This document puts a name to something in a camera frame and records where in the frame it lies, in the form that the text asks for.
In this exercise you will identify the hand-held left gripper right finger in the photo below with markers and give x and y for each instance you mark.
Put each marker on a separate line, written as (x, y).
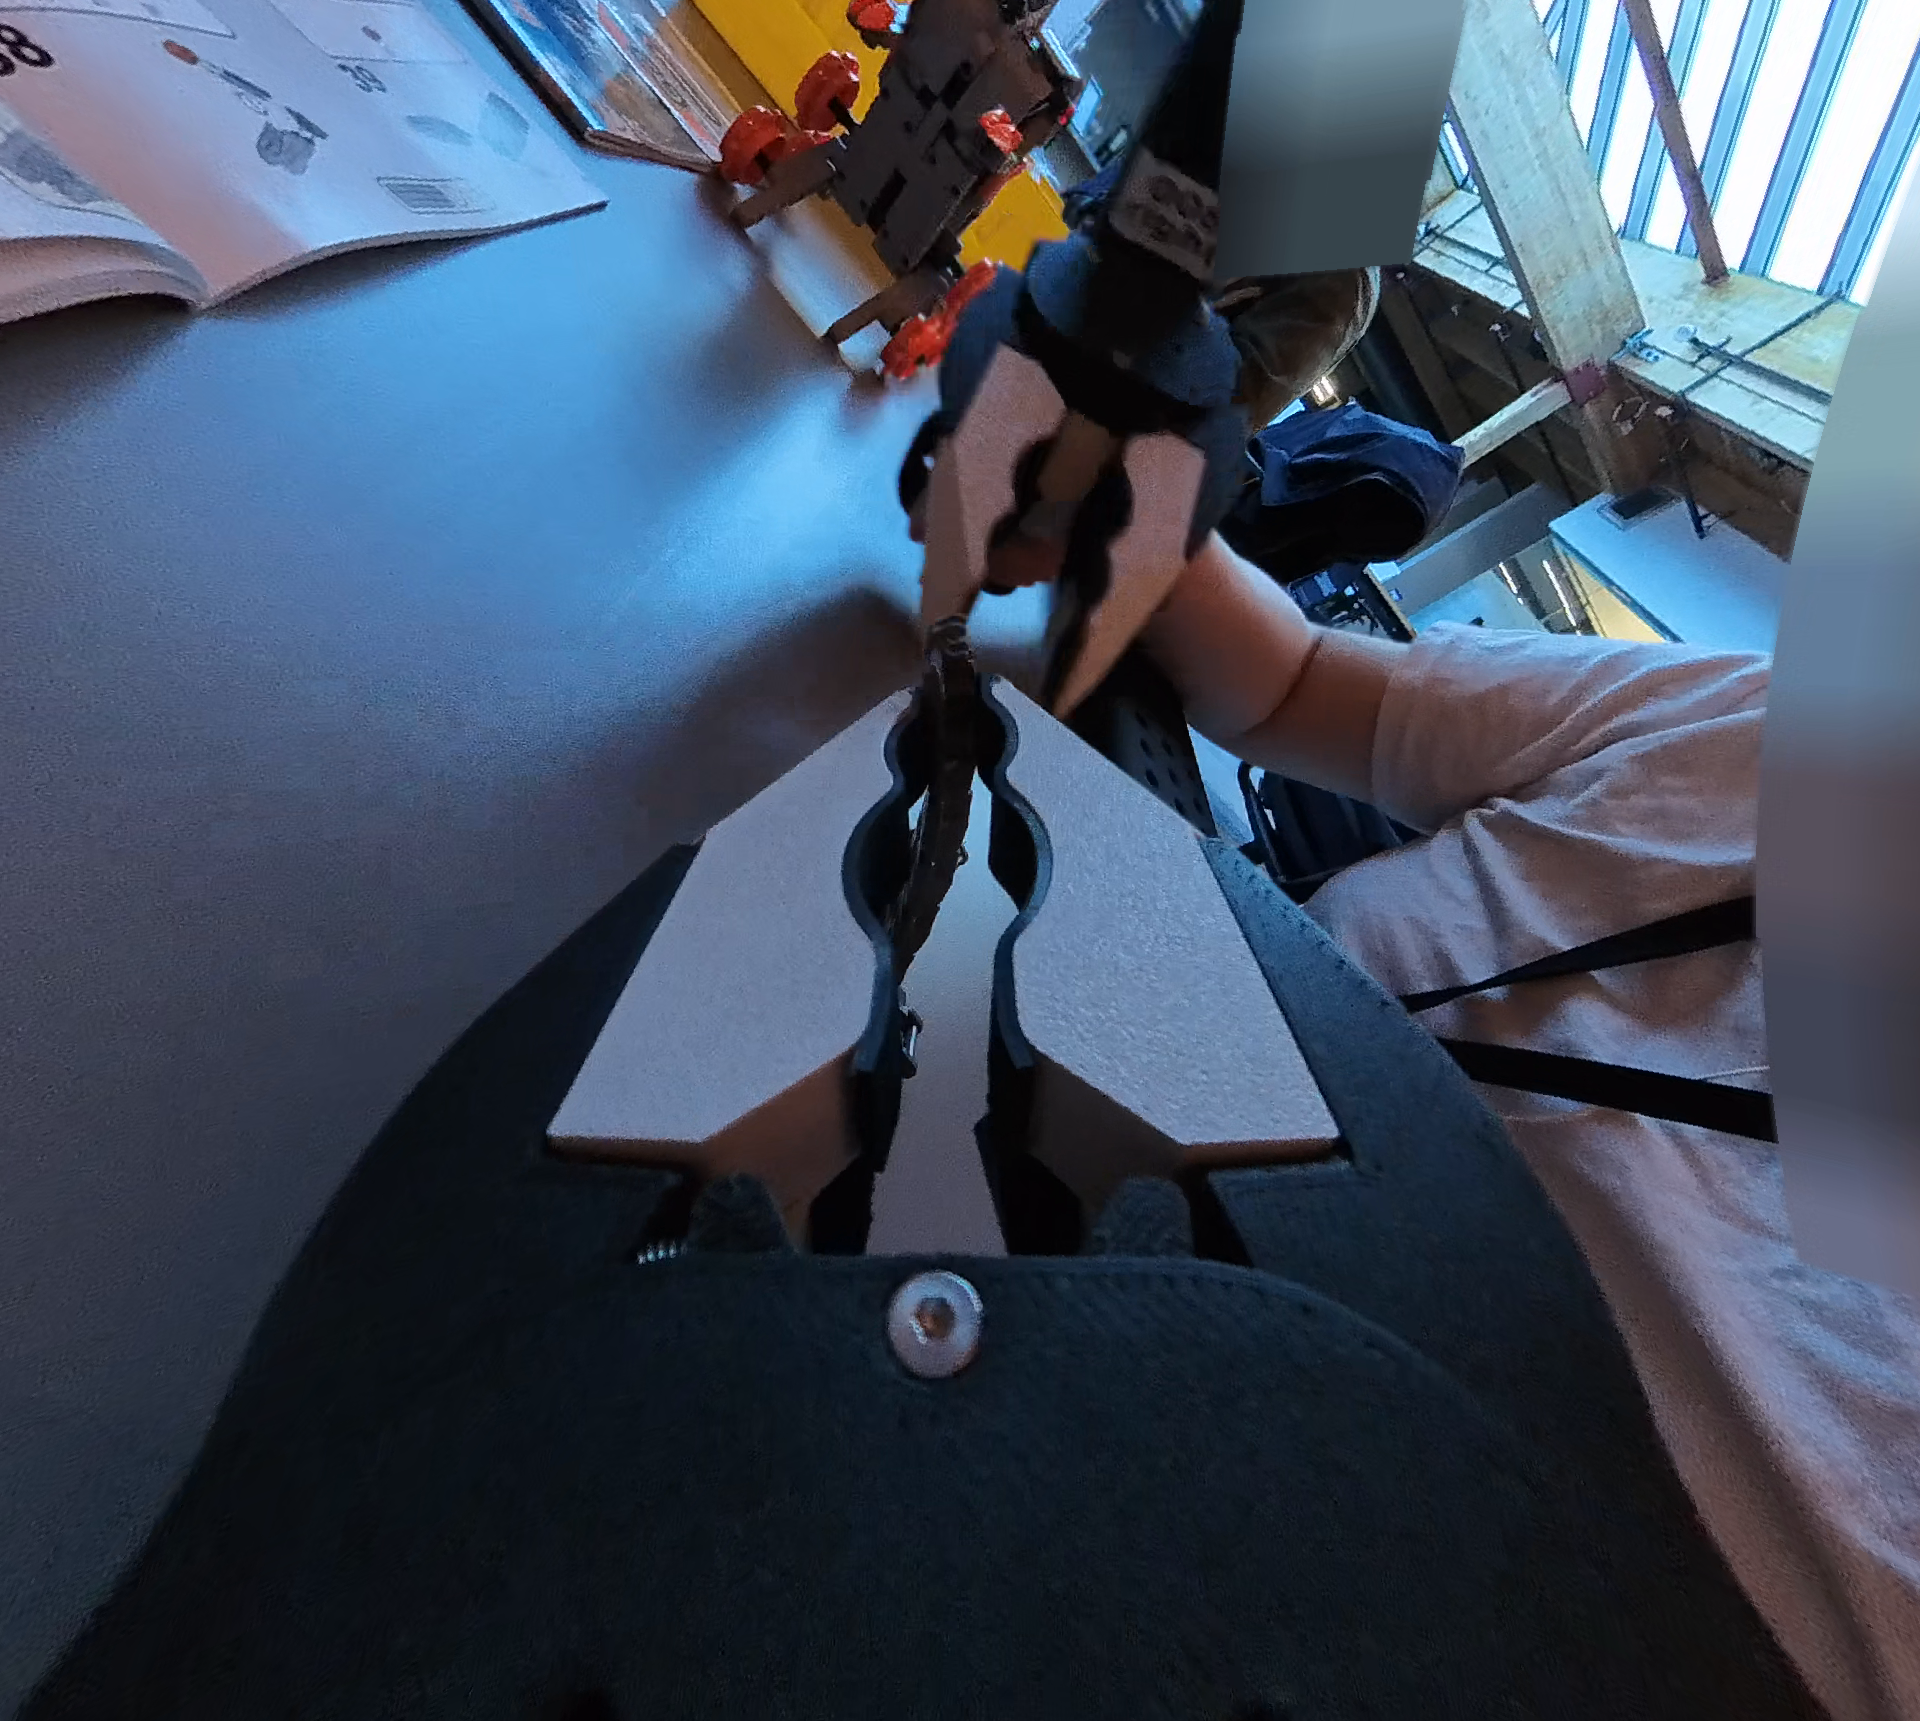
(1171, 1000)

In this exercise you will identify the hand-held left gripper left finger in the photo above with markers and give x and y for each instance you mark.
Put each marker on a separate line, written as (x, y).
(721, 1000)

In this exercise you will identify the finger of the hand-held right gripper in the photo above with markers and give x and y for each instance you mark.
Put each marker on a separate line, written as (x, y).
(974, 461)
(1154, 521)

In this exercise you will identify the person's right forearm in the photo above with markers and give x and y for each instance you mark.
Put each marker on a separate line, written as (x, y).
(1260, 670)

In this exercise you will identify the grey desk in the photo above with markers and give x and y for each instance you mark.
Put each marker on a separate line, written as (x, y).
(375, 701)

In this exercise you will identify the person's right hand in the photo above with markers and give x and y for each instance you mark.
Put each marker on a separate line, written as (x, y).
(1021, 560)

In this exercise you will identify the dark blue bag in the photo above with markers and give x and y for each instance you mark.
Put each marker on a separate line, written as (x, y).
(1351, 477)

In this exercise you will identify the grey orange toy robot chassis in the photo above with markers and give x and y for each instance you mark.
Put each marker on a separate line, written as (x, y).
(944, 116)

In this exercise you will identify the thin red rod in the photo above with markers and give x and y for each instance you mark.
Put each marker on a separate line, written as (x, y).
(1643, 26)

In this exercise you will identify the open instruction booklet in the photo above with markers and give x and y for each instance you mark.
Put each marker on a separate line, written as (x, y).
(225, 70)

